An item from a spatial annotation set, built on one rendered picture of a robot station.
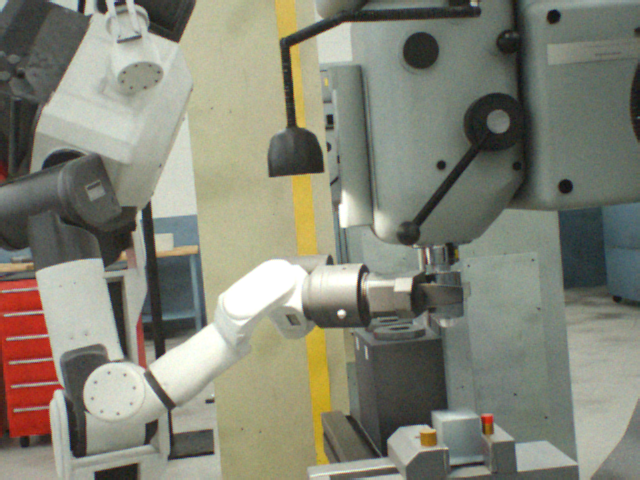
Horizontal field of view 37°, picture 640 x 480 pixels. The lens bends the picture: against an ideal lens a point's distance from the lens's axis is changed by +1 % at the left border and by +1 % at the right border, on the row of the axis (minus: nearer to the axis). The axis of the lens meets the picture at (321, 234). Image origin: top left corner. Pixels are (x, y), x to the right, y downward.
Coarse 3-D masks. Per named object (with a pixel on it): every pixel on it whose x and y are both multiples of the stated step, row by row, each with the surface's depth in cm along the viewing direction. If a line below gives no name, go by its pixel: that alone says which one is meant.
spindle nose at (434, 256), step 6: (456, 246) 127; (426, 252) 127; (432, 252) 126; (438, 252) 126; (444, 252) 126; (426, 258) 127; (432, 258) 126; (438, 258) 126; (444, 258) 126; (426, 264) 127; (432, 264) 126; (438, 264) 126; (444, 264) 126
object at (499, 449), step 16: (496, 432) 128; (496, 448) 124; (512, 448) 124; (528, 448) 134; (544, 448) 133; (336, 464) 133; (352, 464) 133; (368, 464) 132; (384, 464) 131; (464, 464) 132; (480, 464) 128; (496, 464) 124; (512, 464) 124; (528, 464) 127; (544, 464) 126; (560, 464) 126; (576, 464) 125
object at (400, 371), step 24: (360, 336) 170; (384, 336) 161; (408, 336) 160; (432, 336) 161; (360, 360) 173; (384, 360) 158; (408, 360) 159; (432, 360) 159; (360, 384) 176; (384, 384) 159; (408, 384) 159; (432, 384) 159; (360, 408) 179; (384, 408) 159; (408, 408) 159; (432, 408) 160; (384, 432) 159
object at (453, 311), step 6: (426, 282) 128; (432, 282) 127; (438, 282) 126; (444, 282) 126; (450, 282) 126; (456, 282) 127; (444, 306) 126; (450, 306) 126; (456, 306) 126; (462, 306) 128; (432, 312) 127; (438, 312) 127; (444, 312) 126; (450, 312) 126; (456, 312) 126; (462, 312) 127; (432, 318) 127; (438, 318) 127; (444, 318) 126; (450, 318) 126
